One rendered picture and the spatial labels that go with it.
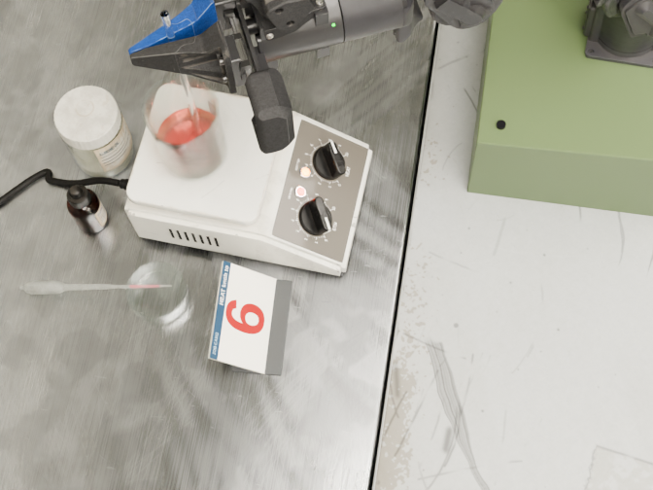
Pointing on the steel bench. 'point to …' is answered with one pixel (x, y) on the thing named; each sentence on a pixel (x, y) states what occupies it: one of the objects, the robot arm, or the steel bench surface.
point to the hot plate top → (207, 198)
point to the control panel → (343, 199)
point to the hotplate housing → (171, 221)
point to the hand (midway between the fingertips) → (175, 46)
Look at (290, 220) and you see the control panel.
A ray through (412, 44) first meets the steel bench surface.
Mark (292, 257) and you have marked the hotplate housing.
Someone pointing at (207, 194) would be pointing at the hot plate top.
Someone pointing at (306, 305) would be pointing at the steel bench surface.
